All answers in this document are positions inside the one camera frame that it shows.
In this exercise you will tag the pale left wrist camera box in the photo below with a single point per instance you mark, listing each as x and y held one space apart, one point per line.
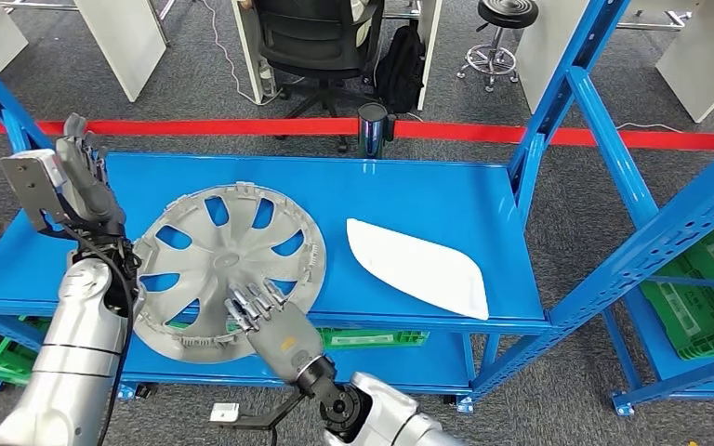
30 188

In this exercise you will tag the white power strip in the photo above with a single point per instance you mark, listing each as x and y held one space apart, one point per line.
266 77

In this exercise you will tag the grey plastic wheel cover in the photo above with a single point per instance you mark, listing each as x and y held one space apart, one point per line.
227 258

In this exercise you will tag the black stool with chrome base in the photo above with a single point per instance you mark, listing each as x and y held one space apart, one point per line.
508 9

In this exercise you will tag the chrome stanchion post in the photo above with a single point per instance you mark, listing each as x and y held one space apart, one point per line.
372 132

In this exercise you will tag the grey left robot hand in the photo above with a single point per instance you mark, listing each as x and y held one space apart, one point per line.
95 203

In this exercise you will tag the chrome desk foot bar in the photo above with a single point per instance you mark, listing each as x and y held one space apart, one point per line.
37 5
649 24

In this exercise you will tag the white plastic panel part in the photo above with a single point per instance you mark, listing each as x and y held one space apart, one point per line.
418 268

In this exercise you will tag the black backpack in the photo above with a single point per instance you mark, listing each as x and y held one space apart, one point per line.
400 71

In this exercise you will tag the red barrier belt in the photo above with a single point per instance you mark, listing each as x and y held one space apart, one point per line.
486 132
209 127

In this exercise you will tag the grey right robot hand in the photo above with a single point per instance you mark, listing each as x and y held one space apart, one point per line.
289 344

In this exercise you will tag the black office chair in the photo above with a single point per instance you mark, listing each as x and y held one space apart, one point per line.
314 37

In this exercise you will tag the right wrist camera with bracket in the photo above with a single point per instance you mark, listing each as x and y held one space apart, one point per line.
224 412

